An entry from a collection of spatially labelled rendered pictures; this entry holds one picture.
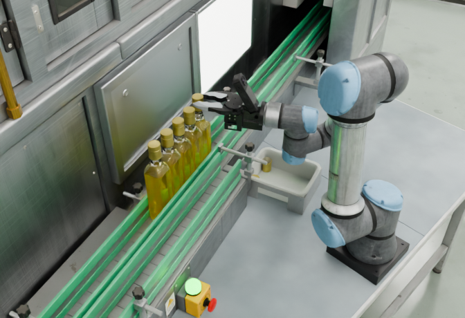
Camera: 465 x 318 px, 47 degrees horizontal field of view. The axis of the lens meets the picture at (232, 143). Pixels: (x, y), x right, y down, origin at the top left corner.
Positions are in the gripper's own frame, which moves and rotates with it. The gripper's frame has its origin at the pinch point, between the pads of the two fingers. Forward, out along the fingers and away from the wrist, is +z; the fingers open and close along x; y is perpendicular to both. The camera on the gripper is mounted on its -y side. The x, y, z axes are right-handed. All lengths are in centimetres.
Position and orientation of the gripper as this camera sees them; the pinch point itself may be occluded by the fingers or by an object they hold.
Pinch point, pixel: (198, 98)
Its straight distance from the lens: 160.0
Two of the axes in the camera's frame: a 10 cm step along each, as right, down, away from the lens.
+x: 2.1, -6.3, 7.5
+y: -0.2, 7.6, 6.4
